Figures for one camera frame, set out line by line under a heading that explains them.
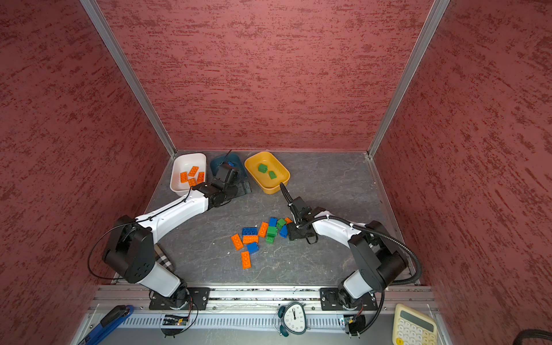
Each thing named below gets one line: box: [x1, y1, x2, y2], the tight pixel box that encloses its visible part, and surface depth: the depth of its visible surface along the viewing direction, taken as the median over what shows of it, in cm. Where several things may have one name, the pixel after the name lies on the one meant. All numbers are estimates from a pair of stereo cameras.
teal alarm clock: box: [277, 301, 311, 338], surface depth 68 cm
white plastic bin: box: [169, 152, 207, 197], surface depth 113 cm
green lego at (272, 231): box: [266, 225, 279, 237], surface depth 90 cm
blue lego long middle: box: [242, 227, 259, 236], surface depth 92 cm
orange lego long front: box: [241, 250, 252, 270], surface depth 85 cm
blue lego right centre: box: [279, 224, 289, 239], surface depth 89 cm
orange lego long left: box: [230, 232, 244, 251], surface depth 89 cm
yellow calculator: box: [392, 303, 438, 345], surface depth 69 cm
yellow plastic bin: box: [244, 150, 292, 195], surface depth 113 cm
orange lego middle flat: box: [242, 235, 259, 246], surface depth 89 cm
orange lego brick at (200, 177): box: [196, 171, 205, 185], surface depth 109 cm
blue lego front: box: [246, 242, 259, 255], surface depth 87 cm
